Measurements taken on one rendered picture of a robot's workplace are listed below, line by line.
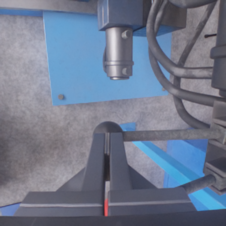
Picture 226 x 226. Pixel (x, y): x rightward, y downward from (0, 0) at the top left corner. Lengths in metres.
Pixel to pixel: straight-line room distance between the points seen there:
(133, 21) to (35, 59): 0.67
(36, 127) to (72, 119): 0.24
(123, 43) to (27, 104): 0.74
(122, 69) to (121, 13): 0.18
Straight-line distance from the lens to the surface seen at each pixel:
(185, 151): 1.44
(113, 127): 0.17
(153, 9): 0.50
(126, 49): 0.61
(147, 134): 0.18
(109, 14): 0.59
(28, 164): 1.26
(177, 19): 0.66
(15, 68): 1.10
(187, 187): 0.21
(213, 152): 0.28
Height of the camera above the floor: 1.08
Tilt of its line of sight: 64 degrees down
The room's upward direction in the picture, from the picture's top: 124 degrees clockwise
